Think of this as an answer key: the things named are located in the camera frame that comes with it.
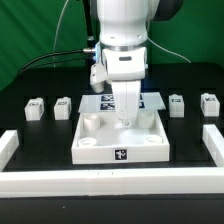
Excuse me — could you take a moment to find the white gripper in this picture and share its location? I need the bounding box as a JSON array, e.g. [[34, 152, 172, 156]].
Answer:
[[90, 47, 147, 127]]

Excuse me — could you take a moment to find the white square tabletop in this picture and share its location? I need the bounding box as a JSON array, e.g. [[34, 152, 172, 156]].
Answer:
[[71, 110, 170, 164]]

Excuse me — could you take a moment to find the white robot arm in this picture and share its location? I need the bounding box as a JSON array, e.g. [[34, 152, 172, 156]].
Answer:
[[90, 0, 183, 127]]

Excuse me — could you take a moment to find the white tag sheet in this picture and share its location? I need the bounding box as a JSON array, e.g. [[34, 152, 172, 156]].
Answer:
[[79, 92, 166, 113]]

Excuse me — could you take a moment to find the green backdrop curtain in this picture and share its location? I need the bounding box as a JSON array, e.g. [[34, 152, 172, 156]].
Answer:
[[0, 0, 224, 90]]

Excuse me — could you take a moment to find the white U-shaped fence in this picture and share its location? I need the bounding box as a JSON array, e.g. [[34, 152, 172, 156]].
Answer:
[[0, 130, 224, 198]]

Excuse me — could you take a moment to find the black vertical cable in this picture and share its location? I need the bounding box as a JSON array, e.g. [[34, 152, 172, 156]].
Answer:
[[82, 0, 98, 71]]

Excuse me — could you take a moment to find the grey thin cable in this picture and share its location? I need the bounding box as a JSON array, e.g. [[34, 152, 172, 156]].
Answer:
[[52, 0, 71, 68]]

